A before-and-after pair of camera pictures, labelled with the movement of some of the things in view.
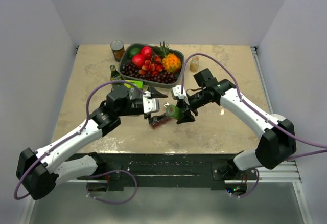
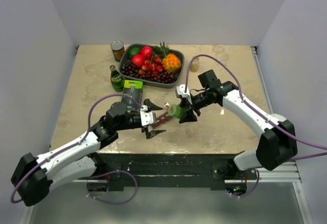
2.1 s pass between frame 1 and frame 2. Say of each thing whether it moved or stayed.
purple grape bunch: stayed
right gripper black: stayed
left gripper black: moved
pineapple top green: stayed
